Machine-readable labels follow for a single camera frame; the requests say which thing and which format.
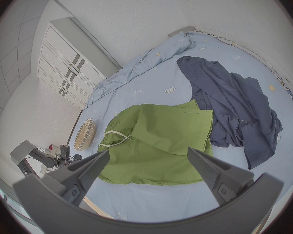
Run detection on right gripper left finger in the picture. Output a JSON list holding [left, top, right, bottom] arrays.
[[42, 150, 111, 206]]

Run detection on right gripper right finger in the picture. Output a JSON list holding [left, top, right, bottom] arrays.
[[187, 147, 255, 208]]

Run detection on green shorts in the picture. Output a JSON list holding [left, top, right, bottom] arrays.
[[98, 99, 214, 187]]

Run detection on round woven basket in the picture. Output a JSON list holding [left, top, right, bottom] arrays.
[[73, 118, 97, 151]]

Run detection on dark blue garment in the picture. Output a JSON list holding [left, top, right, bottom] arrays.
[[176, 56, 283, 170]]

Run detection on bed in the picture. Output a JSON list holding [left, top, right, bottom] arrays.
[[69, 0, 293, 228]]

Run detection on window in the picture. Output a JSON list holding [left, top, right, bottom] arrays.
[[0, 173, 33, 220]]

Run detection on white wardrobe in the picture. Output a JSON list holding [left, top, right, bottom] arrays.
[[37, 17, 121, 110]]

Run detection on pale blue quilt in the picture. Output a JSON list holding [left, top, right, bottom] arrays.
[[85, 31, 195, 109]]

